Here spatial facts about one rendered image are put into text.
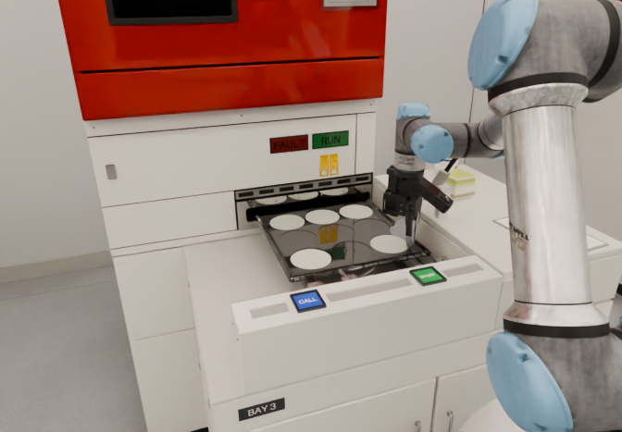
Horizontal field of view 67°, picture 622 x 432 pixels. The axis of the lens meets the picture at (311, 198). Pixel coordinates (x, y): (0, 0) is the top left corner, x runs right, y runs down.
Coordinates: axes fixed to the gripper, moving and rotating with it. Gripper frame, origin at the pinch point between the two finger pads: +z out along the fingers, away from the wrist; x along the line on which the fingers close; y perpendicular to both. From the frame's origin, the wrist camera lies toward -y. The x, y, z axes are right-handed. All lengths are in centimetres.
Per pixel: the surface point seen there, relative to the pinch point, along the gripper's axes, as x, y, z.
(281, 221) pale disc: 0.6, 38.1, 1.3
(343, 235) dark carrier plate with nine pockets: 0.7, 18.6, 1.4
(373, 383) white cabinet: 34.2, -2.7, 15.2
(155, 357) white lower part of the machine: 23, 74, 47
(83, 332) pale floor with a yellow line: -9, 160, 91
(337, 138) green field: -20.9, 30.3, -19.0
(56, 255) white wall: -41, 219, 79
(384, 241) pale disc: -0.5, 7.4, 1.4
